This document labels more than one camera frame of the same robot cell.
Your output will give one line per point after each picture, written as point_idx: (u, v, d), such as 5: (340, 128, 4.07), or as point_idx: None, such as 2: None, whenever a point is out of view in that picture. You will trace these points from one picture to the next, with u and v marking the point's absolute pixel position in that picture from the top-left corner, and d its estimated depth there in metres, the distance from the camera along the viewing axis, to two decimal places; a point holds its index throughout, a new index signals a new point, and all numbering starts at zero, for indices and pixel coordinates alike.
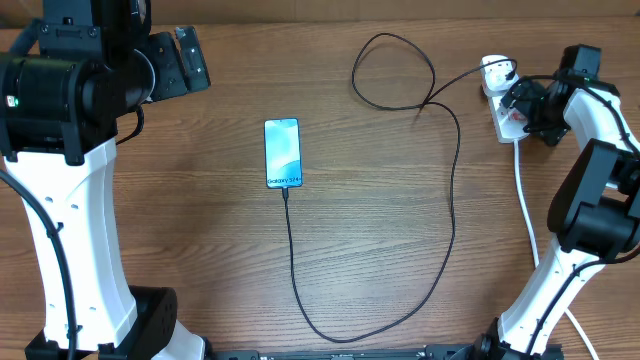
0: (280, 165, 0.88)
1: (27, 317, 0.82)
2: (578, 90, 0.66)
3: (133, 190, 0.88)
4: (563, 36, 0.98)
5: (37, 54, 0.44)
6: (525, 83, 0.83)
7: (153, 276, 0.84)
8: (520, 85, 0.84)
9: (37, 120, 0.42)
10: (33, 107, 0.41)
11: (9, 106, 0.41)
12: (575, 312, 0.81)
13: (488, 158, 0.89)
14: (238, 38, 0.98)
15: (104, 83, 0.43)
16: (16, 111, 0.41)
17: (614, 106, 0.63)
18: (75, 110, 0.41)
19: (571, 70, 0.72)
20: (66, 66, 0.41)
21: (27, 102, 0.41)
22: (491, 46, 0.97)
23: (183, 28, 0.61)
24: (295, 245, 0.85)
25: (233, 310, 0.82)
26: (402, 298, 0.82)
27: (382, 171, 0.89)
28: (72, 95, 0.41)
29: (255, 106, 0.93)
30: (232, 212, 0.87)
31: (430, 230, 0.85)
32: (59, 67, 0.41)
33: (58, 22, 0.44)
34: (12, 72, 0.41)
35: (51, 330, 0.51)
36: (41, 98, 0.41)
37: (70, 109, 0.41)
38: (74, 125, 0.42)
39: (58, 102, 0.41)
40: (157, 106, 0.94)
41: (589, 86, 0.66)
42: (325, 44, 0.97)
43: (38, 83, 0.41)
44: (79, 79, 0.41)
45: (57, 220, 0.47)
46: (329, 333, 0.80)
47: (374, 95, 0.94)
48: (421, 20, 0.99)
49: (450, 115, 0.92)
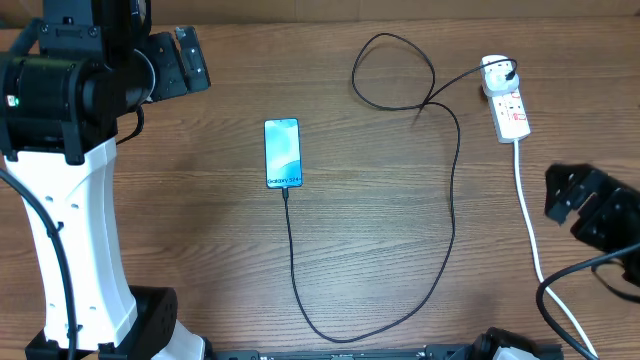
0: (280, 165, 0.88)
1: (27, 317, 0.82)
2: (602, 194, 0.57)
3: (133, 190, 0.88)
4: (563, 36, 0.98)
5: (37, 53, 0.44)
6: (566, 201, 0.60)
7: (153, 277, 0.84)
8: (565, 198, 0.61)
9: (37, 120, 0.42)
10: (32, 107, 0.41)
11: (9, 105, 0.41)
12: (575, 312, 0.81)
13: (488, 158, 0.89)
14: (239, 39, 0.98)
15: (104, 83, 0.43)
16: (16, 110, 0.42)
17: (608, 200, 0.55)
18: (75, 110, 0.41)
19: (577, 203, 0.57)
20: (65, 65, 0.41)
21: (27, 101, 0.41)
22: (490, 46, 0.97)
23: (183, 29, 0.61)
24: (295, 245, 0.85)
25: (233, 310, 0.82)
26: (402, 298, 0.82)
27: (381, 171, 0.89)
28: (72, 94, 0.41)
29: (255, 106, 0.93)
30: (232, 212, 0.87)
31: (430, 230, 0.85)
32: (59, 67, 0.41)
33: (58, 23, 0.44)
34: (12, 72, 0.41)
35: (51, 330, 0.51)
36: (42, 98, 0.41)
37: (70, 108, 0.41)
38: (75, 124, 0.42)
39: (58, 102, 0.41)
40: (157, 106, 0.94)
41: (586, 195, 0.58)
42: (325, 44, 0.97)
43: (38, 82, 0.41)
44: (79, 79, 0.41)
45: (57, 219, 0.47)
46: (329, 333, 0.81)
47: (374, 95, 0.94)
48: (421, 20, 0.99)
49: (450, 115, 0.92)
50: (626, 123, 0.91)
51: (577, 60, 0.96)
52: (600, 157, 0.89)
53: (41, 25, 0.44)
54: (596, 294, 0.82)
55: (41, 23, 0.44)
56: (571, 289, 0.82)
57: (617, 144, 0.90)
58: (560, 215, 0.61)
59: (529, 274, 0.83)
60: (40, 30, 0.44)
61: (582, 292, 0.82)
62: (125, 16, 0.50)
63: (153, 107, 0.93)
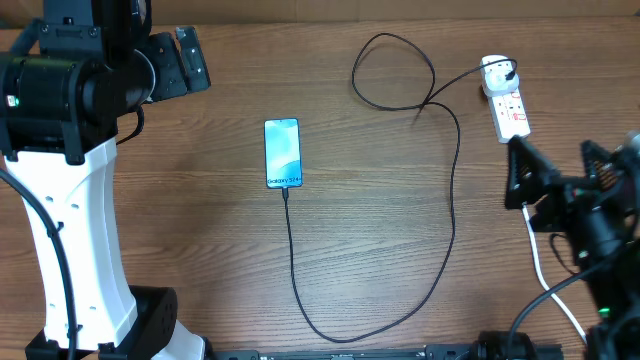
0: (280, 165, 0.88)
1: (28, 316, 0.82)
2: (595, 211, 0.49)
3: (133, 190, 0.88)
4: (563, 36, 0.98)
5: (38, 54, 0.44)
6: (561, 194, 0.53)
7: (153, 277, 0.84)
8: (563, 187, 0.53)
9: (37, 120, 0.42)
10: (32, 107, 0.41)
11: (9, 105, 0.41)
12: (575, 312, 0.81)
13: (488, 158, 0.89)
14: (239, 39, 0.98)
15: (104, 83, 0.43)
16: (16, 110, 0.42)
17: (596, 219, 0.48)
18: (76, 110, 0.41)
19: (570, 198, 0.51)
20: (65, 65, 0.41)
21: (27, 101, 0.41)
22: (491, 46, 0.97)
23: (184, 29, 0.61)
24: (295, 245, 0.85)
25: (233, 310, 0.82)
26: (402, 298, 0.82)
27: (381, 171, 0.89)
28: (72, 95, 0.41)
29: (255, 106, 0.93)
30: (232, 212, 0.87)
31: (430, 230, 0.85)
32: (59, 67, 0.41)
33: (58, 23, 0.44)
34: (12, 72, 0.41)
35: (51, 330, 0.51)
36: (42, 98, 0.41)
37: (70, 108, 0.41)
38: (75, 124, 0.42)
39: (58, 102, 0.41)
40: (157, 106, 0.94)
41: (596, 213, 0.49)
42: (325, 44, 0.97)
43: (38, 83, 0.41)
44: (79, 79, 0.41)
45: (57, 219, 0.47)
46: (329, 333, 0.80)
47: (374, 95, 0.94)
48: (421, 20, 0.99)
49: (450, 115, 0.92)
50: (626, 123, 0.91)
51: (577, 60, 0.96)
52: None
53: (41, 24, 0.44)
54: None
55: (41, 22, 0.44)
56: (571, 289, 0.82)
57: (617, 144, 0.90)
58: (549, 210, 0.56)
59: (529, 274, 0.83)
60: (40, 30, 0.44)
61: (581, 291, 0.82)
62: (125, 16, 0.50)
63: (153, 107, 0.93)
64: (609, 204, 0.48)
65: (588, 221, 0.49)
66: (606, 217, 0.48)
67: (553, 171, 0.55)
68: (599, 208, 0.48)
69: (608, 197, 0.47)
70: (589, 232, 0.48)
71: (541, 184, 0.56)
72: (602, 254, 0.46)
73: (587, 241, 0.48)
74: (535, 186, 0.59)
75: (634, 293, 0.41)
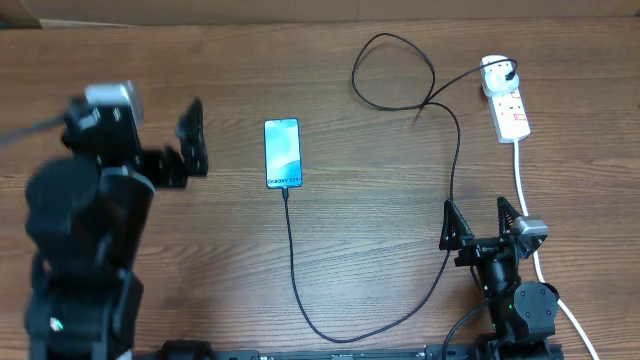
0: (280, 165, 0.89)
1: None
2: (496, 263, 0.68)
3: None
4: (562, 35, 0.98)
5: (59, 281, 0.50)
6: (482, 250, 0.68)
7: (153, 277, 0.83)
8: (481, 249, 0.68)
9: (74, 343, 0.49)
10: (73, 332, 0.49)
11: (53, 328, 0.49)
12: (575, 312, 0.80)
13: (488, 158, 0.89)
14: (239, 39, 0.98)
15: (125, 298, 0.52)
16: (58, 334, 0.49)
17: (500, 272, 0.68)
18: (108, 333, 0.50)
19: (475, 249, 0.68)
20: (96, 304, 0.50)
21: (69, 325, 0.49)
22: (491, 46, 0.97)
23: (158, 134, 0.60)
24: (295, 245, 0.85)
25: (233, 310, 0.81)
26: (402, 298, 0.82)
27: (382, 171, 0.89)
28: (107, 321, 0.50)
29: (255, 106, 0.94)
30: (232, 212, 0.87)
31: (430, 230, 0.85)
32: (91, 299, 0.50)
33: (62, 257, 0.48)
34: (55, 306, 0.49)
35: None
36: (80, 328, 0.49)
37: (104, 332, 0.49)
38: (107, 345, 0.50)
39: (95, 328, 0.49)
40: (157, 106, 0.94)
41: (499, 266, 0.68)
42: (325, 44, 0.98)
43: (77, 315, 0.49)
44: (110, 308, 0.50)
45: None
46: (329, 333, 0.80)
47: (374, 96, 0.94)
48: (421, 20, 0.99)
49: (450, 115, 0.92)
50: (624, 122, 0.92)
51: (577, 60, 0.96)
52: (600, 157, 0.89)
53: (49, 258, 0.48)
54: (595, 294, 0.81)
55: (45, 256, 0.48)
56: (571, 288, 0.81)
57: (617, 144, 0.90)
58: (461, 260, 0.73)
59: (530, 274, 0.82)
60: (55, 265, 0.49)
61: (582, 291, 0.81)
62: (123, 212, 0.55)
63: (153, 107, 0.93)
64: (506, 259, 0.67)
65: (492, 269, 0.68)
66: (504, 267, 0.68)
67: (470, 235, 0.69)
68: (500, 260, 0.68)
69: (508, 255, 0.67)
70: (491, 276, 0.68)
71: (471, 248, 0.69)
72: (496, 292, 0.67)
73: (489, 282, 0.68)
74: (453, 244, 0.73)
75: (507, 322, 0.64)
